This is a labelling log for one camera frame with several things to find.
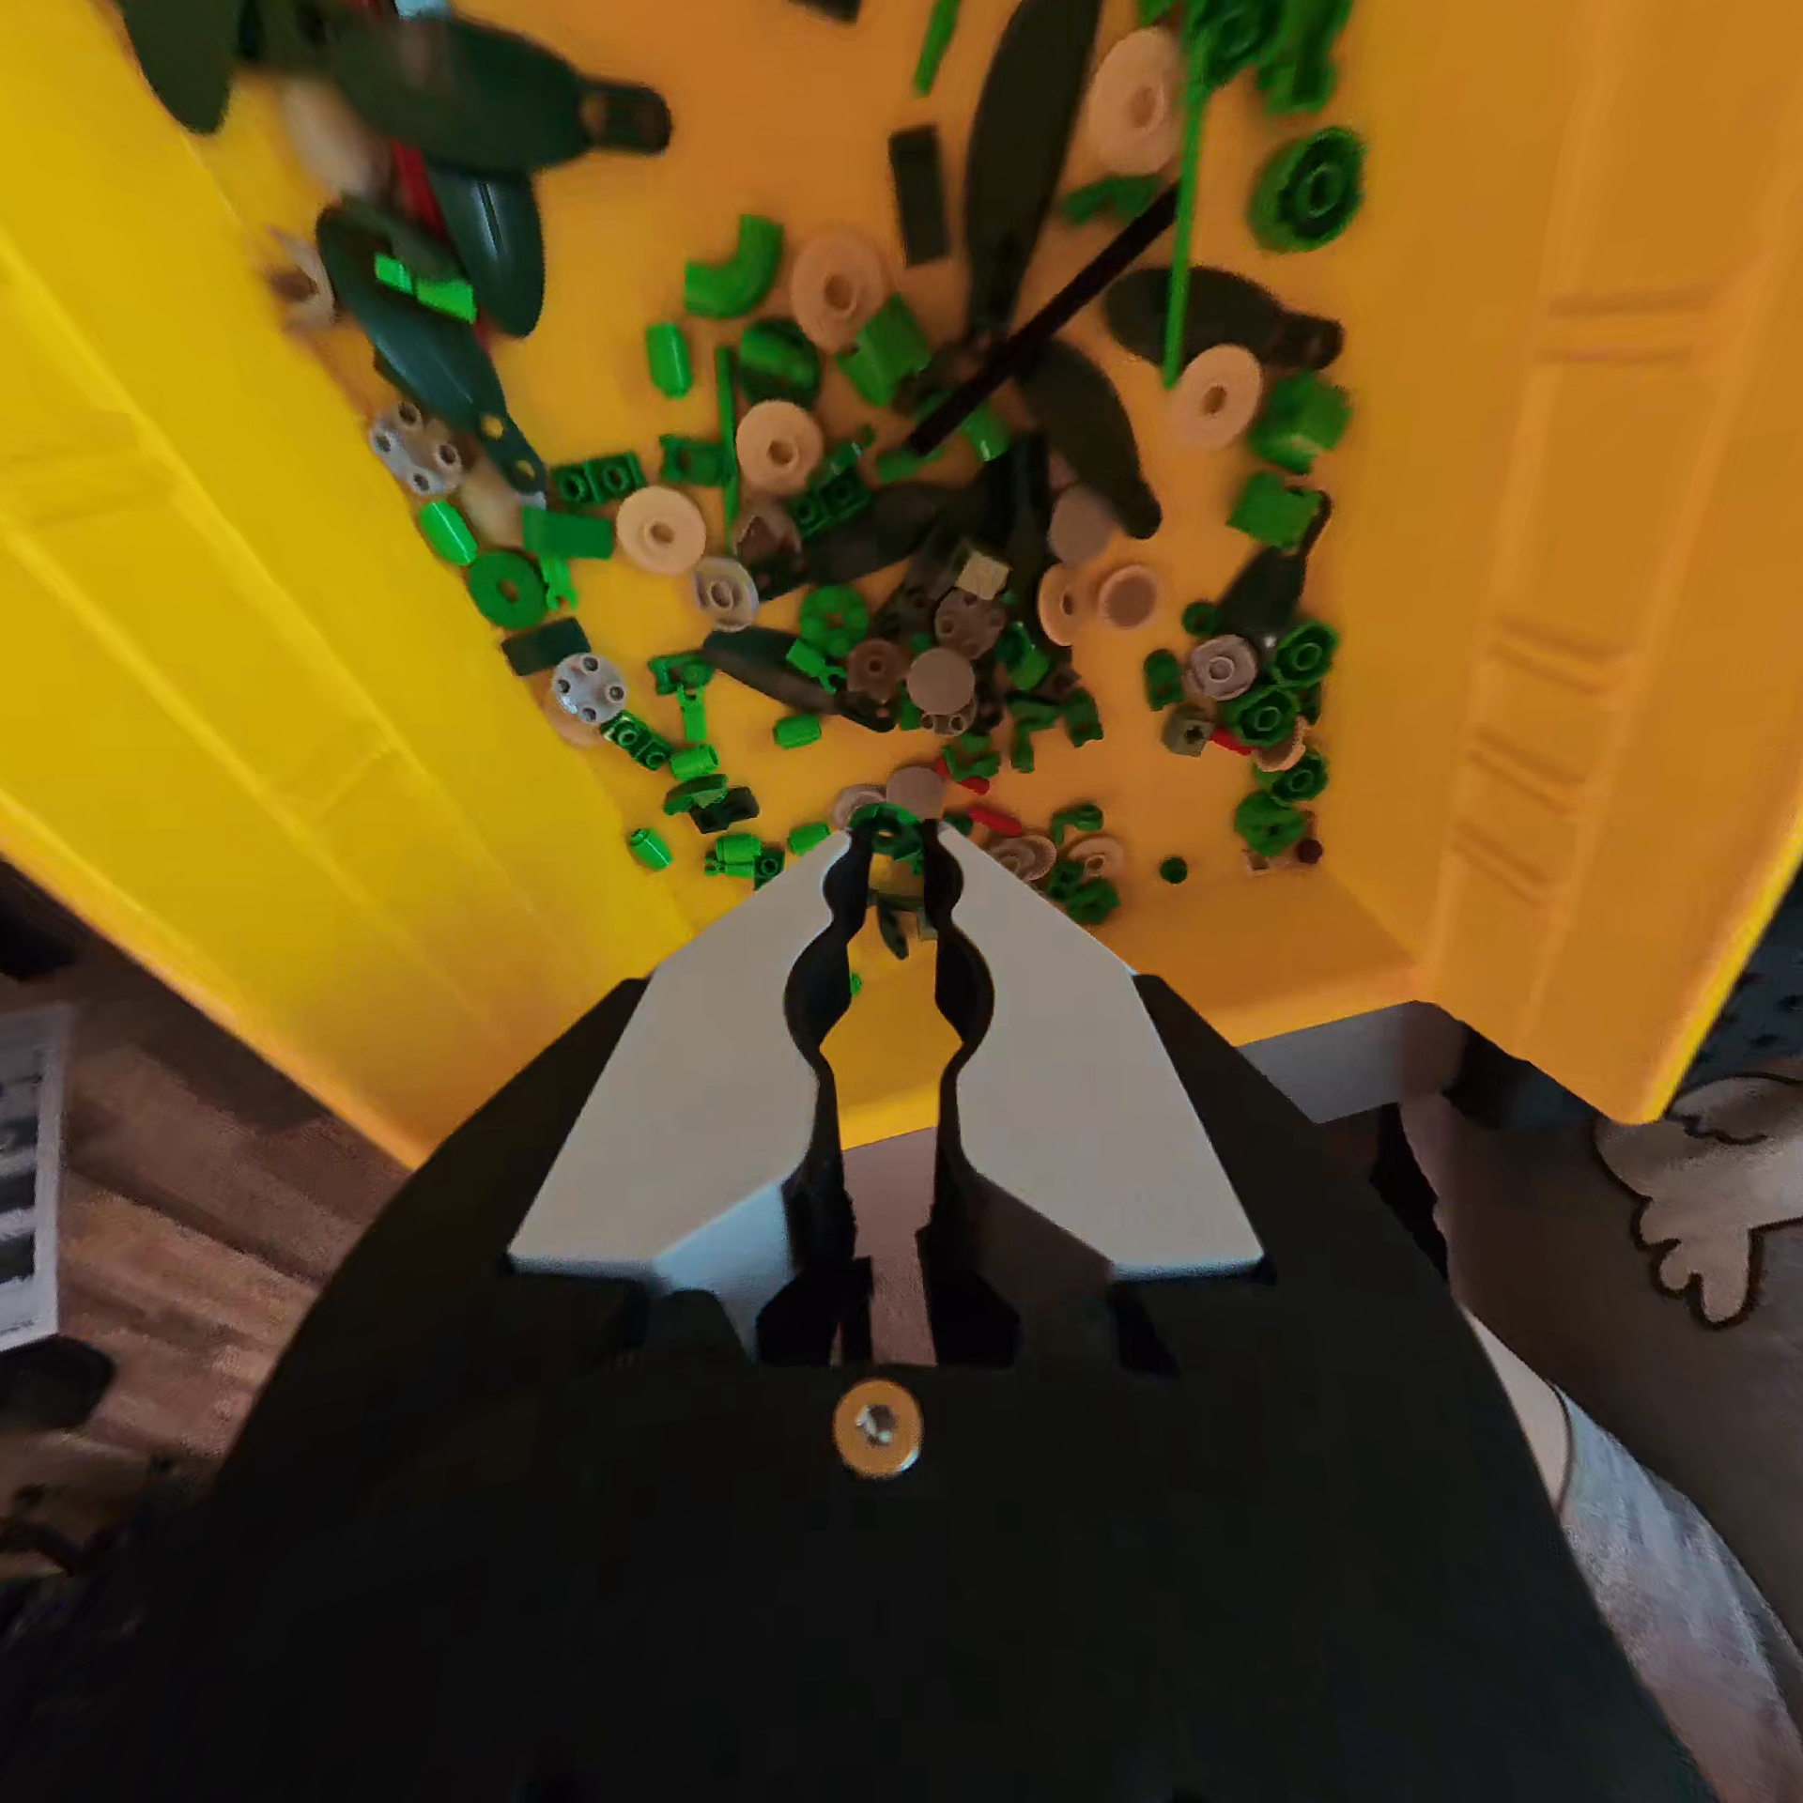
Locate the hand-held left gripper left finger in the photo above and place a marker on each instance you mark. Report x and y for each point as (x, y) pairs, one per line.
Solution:
(677, 1128)

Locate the pile of toy brick pieces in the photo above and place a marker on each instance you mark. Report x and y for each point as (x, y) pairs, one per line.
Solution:
(944, 677)

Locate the long black toy rod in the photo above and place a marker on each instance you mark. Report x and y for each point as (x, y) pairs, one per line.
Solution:
(1051, 322)

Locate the green round toy brick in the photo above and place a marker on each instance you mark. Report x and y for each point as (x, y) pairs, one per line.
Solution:
(885, 831)

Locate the grey cloth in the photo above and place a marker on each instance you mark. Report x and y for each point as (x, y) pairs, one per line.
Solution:
(1676, 1592)

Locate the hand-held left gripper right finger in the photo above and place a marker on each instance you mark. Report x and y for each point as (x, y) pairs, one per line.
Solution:
(1100, 1128)

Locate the dark object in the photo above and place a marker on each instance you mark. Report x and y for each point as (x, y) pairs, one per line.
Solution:
(50, 1389)

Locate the black perforated panel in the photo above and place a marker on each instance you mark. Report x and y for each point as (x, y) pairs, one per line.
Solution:
(1768, 1008)

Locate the yellow plastic bin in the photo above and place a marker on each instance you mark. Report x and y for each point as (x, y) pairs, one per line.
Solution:
(1550, 564)

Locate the printed paper sheet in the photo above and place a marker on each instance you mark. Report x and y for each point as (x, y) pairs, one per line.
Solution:
(29, 1197)

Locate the brown cartoon printed cloth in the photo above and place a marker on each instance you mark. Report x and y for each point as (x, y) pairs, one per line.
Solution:
(1550, 1269)

